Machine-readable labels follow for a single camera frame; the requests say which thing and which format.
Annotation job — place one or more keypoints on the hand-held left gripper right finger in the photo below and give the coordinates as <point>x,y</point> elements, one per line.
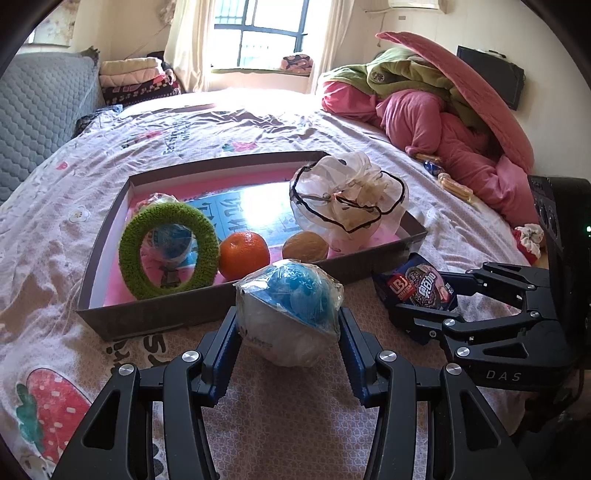
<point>356,362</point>

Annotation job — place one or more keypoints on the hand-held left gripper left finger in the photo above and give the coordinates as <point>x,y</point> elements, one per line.
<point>221,357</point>

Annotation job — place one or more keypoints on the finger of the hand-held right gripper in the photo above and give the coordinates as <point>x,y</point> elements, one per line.
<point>434,325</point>
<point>503,281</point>

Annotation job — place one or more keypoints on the blue snack packet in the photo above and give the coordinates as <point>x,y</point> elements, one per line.
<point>415,282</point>

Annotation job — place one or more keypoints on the grey cardboard box tray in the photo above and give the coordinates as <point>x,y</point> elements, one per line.
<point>184,314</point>

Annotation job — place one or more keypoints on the blue white toy egg capsule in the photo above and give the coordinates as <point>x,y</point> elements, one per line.
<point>286,325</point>
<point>171,240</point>

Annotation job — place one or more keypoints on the orange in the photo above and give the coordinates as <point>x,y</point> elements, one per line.
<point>244,256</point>

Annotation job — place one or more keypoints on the walnut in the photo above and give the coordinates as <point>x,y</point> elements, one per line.
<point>304,247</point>

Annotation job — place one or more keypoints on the white cherry print scrunchie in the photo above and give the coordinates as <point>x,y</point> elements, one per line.
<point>530,240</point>

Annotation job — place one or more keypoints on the yellow biscuit packet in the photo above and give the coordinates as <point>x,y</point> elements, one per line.
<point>455,187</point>

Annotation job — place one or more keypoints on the small blue wrapper packet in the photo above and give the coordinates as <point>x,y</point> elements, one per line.
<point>430,165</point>

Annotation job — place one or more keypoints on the pink quilt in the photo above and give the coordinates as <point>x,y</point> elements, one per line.
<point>415,120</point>

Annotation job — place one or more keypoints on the pink quilted mat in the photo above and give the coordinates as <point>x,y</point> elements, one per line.
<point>471,97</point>

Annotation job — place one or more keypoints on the black television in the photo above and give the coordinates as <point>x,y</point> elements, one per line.
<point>494,76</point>

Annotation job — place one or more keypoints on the green blanket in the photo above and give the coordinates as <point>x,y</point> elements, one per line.
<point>401,78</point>

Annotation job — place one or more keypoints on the dark patterned folded blanket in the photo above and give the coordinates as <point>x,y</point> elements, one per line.
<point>138,92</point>

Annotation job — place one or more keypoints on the green windowsill mat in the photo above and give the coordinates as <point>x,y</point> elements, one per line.
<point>254,71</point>

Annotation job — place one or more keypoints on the white air conditioner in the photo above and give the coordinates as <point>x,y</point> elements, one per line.
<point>413,4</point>

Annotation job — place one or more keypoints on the patterned windowsill cushion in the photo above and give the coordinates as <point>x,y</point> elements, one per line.
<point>296,64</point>

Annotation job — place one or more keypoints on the cream curtain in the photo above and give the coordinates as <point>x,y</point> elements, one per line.
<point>337,37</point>
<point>189,41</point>

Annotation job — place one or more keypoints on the folded blankets stack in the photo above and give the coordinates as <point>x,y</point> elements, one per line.
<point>129,71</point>

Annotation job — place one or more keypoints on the grey quilted headboard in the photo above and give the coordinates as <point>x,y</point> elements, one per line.
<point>37,106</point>

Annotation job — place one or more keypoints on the dark framed window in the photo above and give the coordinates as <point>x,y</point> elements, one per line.
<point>268,32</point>

